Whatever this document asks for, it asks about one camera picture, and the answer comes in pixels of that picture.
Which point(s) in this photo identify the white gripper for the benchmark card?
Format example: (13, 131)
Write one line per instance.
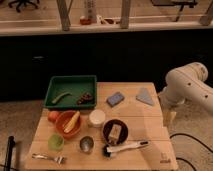
(169, 99)

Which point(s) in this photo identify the blue sponge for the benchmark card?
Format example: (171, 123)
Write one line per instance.
(115, 99)

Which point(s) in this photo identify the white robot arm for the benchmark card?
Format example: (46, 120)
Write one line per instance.
(185, 83)

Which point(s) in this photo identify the white paper cup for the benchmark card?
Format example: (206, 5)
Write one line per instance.
(96, 118)

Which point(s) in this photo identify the small metal cup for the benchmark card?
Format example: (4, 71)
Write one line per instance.
(87, 144)

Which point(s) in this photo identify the green plastic cup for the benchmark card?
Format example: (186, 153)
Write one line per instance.
(56, 142)

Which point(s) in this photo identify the grey folded cloth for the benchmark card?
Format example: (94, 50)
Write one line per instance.
(145, 97)

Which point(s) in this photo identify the tan bread slice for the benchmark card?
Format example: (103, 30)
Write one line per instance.
(114, 133)

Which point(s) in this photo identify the dark brown plate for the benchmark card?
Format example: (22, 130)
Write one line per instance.
(107, 128)

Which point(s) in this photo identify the white dish brush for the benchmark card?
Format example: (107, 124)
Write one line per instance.
(108, 151)

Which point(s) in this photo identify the brown grape bunch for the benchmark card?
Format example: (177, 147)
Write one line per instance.
(86, 97)

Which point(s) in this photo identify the yellow banana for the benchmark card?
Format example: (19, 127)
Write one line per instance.
(71, 124)

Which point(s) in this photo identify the orange bowl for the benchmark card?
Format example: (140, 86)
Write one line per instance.
(63, 119)

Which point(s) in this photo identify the green plastic tray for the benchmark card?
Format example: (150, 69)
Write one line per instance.
(77, 85)

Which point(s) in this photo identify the green bean pod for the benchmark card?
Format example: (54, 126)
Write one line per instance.
(59, 97)

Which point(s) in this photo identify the silver fork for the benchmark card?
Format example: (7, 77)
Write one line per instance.
(59, 160)

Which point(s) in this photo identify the red white bottle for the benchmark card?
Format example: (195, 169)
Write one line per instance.
(89, 16)

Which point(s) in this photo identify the black pole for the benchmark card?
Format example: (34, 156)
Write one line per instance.
(9, 151)

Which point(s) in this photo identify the office chair base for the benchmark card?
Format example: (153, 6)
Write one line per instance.
(19, 3)

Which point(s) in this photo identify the black table frame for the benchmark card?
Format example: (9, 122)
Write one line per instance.
(180, 3)

